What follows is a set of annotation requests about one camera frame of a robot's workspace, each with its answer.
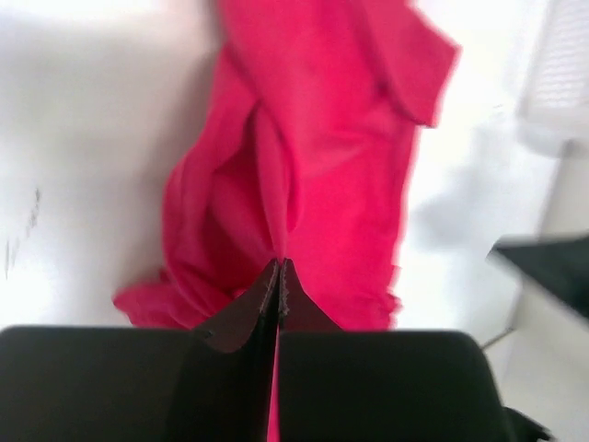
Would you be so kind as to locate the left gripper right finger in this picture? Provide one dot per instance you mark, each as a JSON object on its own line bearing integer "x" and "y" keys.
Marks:
{"x": 336, "y": 385}

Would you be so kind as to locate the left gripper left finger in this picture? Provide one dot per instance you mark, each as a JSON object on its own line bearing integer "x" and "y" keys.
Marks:
{"x": 212, "y": 383}

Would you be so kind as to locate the magenta t-shirt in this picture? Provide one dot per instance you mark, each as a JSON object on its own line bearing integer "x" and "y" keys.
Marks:
{"x": 303, "y": 159}

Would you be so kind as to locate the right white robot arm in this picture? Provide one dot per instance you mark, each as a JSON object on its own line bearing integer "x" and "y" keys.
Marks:
{"x": 559, "y": 265}

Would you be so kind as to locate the white plastic basket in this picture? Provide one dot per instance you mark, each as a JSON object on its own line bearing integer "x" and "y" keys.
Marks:
{"x": 553, "y": 112}

